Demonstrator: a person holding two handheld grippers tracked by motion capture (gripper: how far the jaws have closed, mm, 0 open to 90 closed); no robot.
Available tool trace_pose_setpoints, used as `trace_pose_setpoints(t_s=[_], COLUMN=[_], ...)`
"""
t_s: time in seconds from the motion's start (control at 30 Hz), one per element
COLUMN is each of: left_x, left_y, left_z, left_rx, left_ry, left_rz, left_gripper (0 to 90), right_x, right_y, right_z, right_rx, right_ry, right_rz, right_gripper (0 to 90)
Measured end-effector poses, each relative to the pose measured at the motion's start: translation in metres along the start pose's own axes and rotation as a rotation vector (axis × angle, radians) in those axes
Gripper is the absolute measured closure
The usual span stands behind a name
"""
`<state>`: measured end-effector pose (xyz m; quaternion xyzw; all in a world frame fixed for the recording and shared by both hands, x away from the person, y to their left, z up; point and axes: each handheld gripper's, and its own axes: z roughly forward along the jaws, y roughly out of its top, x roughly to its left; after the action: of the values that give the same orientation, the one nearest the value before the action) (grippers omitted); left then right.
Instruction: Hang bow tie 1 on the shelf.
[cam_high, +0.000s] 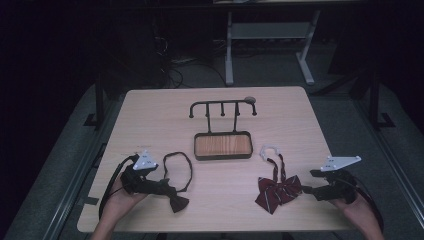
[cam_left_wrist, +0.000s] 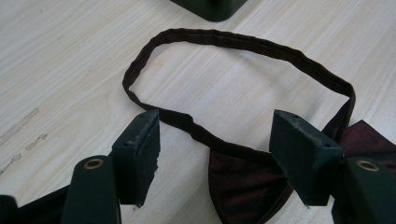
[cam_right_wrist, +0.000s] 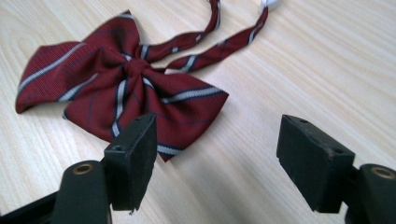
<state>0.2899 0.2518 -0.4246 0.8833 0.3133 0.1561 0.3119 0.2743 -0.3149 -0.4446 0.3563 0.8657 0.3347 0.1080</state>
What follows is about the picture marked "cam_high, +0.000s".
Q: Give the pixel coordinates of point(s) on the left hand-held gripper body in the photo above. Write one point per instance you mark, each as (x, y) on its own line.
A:
(141, 185)

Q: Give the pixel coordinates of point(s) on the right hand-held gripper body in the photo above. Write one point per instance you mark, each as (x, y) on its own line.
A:
(340, 188)

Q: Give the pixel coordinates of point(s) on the red striped bow tie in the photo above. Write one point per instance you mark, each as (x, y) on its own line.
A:
(278, 193)

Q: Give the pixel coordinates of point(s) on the black hook rack wooden tray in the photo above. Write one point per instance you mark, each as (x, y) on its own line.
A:
(222, 146)

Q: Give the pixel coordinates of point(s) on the person's right hand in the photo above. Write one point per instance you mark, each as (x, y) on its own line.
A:
(360, 211)

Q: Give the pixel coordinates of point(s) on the person's left hand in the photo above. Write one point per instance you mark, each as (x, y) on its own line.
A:
(116, 208)

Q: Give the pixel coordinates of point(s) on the grey tape strip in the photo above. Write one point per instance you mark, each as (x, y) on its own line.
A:
(90, 201)

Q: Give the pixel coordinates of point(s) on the black metal stand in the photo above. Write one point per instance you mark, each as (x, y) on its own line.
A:
(376, 100)
(99, 100)

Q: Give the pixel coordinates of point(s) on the small grey round cap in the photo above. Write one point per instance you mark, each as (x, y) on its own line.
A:
(250, 99)

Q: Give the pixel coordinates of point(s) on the white metal frame table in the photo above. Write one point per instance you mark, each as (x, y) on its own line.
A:
(270, 30)

